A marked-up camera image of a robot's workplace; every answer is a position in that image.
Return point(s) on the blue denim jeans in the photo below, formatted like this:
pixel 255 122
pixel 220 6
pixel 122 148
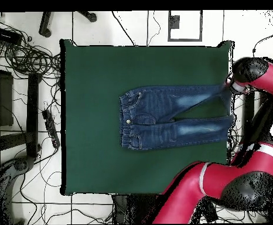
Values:
pixel 150 121

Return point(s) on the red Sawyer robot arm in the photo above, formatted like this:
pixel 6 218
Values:
pixel 220 182

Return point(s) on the black power strip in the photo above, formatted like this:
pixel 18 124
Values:
pixel 51 129
pixel 209 211

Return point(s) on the dark green table cloth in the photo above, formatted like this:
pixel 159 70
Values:
pixel 103 168

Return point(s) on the black chair leg with caster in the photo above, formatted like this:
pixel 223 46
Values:
pixel 89 16
pixel 45 25

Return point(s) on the black stand frame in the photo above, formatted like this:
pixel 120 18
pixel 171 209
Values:
pixel 249 110
pixel 32 112

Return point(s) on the grey square frame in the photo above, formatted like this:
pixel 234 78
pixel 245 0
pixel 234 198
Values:
pixel 185 39

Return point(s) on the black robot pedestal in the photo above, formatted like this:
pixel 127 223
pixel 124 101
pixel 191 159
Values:
pixel 122 208

